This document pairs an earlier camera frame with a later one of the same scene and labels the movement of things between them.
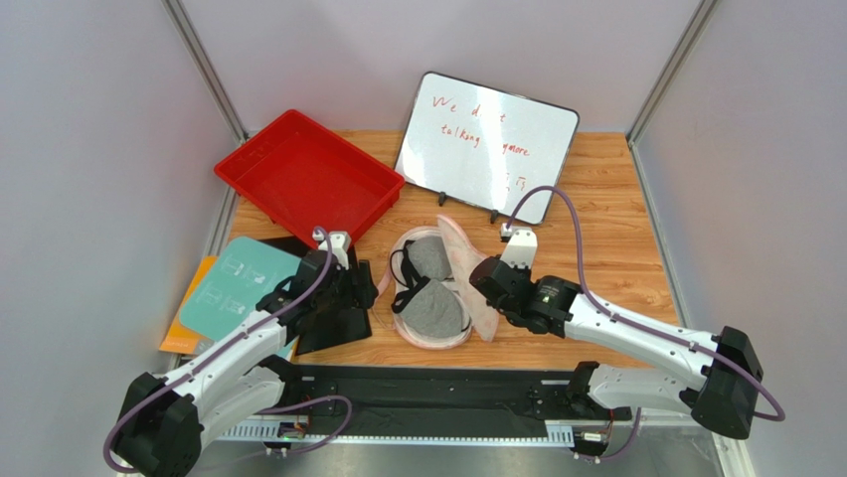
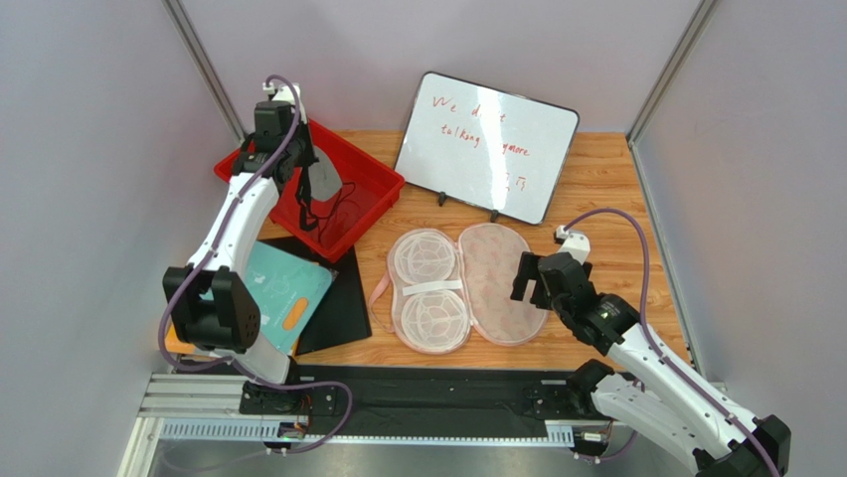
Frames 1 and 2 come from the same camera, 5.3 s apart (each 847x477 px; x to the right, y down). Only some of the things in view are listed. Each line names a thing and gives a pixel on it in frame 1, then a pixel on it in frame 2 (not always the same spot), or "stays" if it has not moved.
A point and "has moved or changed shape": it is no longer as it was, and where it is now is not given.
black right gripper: x=486 y=282 → x=539 y=279
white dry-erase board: x=484 y=147 stays
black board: x=336 y=330 stays
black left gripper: x=357 y=294 → x=303 y=129
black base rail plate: x=439 y=397 stays
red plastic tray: x=297 y=173 stays
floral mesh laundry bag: x=464 y=256 has moved or changed shape
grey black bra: x=429 y=302 → x=319 y=180
